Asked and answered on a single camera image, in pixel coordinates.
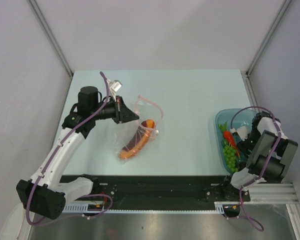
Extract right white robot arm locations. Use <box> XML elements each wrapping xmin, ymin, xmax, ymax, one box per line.
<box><xmin>220</xmin><ymin>111</ymin><xmax>299</xmax><ymax>201</ymax></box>

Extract blue plastic food tray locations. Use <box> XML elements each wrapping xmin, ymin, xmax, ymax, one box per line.
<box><xmin>215</xmin><ymin>108</ymin><xmax>256</xmax><ymax>174</ymax></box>

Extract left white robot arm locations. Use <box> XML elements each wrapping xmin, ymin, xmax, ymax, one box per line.
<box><xmin>16</xmin><ymin>86</ymin><xmax>140</xmax><ymax>226</ymax></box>

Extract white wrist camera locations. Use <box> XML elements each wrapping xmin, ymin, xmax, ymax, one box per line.
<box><xmin>230</xmin><ymin>126</ymin><xmax>251</xmax><ymax>141</ymax></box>
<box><xmin>107</xmin><ymin>79</ymin><xmax>122</xmax><ymax>100</ymax></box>

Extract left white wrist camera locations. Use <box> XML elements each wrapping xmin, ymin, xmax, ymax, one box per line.
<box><xmin>107</xmin><ymin>79</ymin><xmax>122</xmax><ymax>100</ymax></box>

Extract red toy carrot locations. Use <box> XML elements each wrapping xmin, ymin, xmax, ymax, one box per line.
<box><xmin>218</xmin><ymin>121</ymin><xmax>241</xmax><ymax>158</ymax></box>

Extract aluminium frame profile right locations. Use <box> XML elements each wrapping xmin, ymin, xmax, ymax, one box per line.
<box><xmin>241</xmin><ymin>70</ymin><xmax>300</xmax><ymax>240</ymax></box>

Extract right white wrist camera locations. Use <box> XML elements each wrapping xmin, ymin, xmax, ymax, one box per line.
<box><xmin>230</xmin><ymin>126</ymin><xmax>251</xmax><ymax>141</ymax></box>

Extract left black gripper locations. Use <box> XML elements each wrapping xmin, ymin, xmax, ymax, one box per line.
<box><xmin>91</xmin><ymin>95</ymin><xmax>139</xmax><ymax>124</ymax></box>

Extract clear zip top bag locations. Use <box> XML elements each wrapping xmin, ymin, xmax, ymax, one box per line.
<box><xmin>114</xmin><ymin>95</ymin><xmax>164</xmax><ymax>163</ymax></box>

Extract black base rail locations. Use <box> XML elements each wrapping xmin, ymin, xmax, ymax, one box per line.
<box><xmin>85</xmin><ymin>175</ymin><xmax>251</xmax><ymax>211</ymax></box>

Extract green toy grapes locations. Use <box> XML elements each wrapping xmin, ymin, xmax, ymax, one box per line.
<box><xmin>221</xmin><ymin>139</ymin><xmax>239</xmax><ymax>173</ymax></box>

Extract dark purple toy fruit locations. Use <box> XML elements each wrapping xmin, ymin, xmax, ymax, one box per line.
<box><xmin>238</xmin><ymin>162</ymin><xmax>247</xmax><ymax>171</ymax></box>

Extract white slotted cable duct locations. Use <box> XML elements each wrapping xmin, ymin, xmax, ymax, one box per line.
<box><xmin>62</xmin><ymin>202</ymin><xmax>225</xmax><ymax>215</ymax></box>

